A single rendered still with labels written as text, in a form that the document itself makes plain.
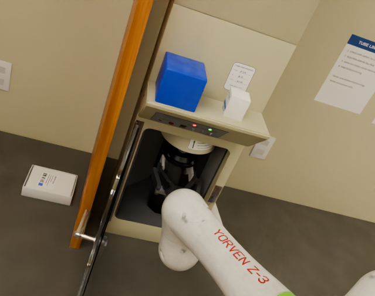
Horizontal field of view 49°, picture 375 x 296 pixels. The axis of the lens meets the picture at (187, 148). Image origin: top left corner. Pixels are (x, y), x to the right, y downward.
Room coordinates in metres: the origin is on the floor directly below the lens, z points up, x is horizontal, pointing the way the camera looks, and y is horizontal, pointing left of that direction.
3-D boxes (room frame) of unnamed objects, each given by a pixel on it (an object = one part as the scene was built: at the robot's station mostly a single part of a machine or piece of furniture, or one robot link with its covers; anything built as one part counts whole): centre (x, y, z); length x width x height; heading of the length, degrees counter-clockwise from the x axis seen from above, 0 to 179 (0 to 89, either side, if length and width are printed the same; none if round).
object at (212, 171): (1.12, 0.04, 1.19); 0.26 x 0.24 x 0.35; 106
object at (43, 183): (1.04, 0.38, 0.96); 0.16 x 0.12 x 0.04; 105
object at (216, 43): (1.12, 0.04, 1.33); 0.32 x 0.25 x 0.77; 106
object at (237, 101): (0.96, -0.07, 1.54); 0.05 x 0.05 x 0.06; 10
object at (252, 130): (0.94, -0.01, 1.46); 0.32 x 0.12 x 0.10; 106
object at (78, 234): (0.71, 0.14, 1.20); 0.10 x 0.05 x 0.03; 8
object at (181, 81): (0.92, 0.08, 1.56); 0.10 x 0.10 x 0.09; 16
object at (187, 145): (1.10, 0.01, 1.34); 0.18 x 0.18 x 0.05
